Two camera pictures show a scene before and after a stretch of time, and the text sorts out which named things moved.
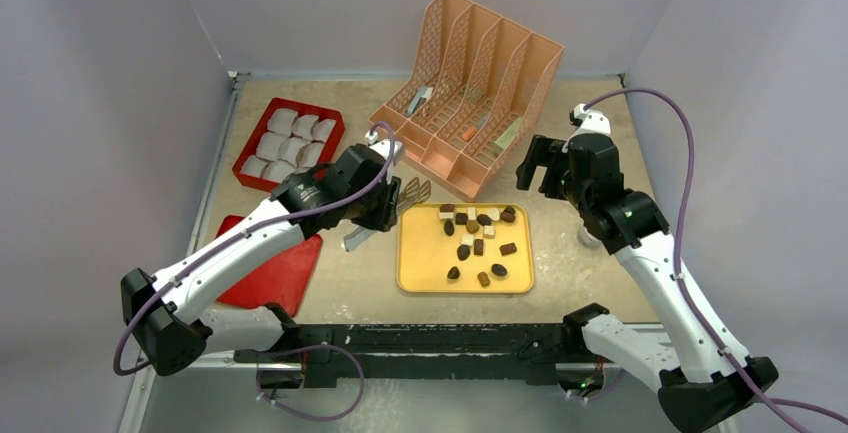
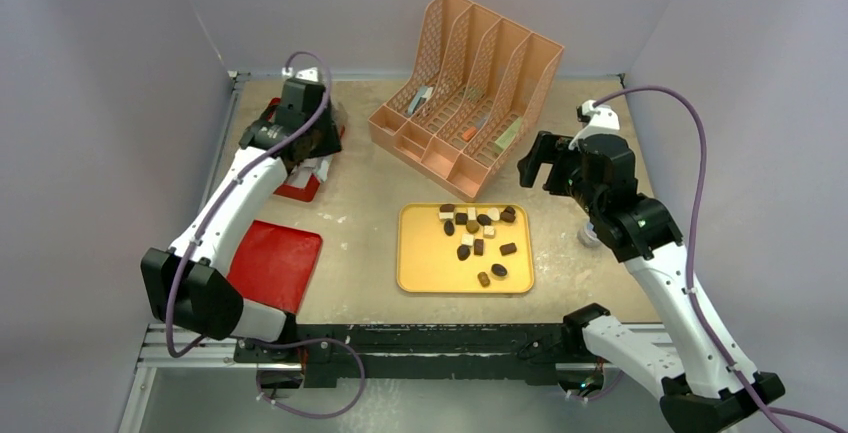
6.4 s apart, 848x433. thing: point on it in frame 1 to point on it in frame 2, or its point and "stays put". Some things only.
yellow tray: [464, 248] stays put
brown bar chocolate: [509, 248] stays put
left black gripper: [385, 217] to [332, 143]
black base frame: [431, 354] stays put
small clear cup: [586, 238] stays put
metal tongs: [413, 194] to [317, 166]
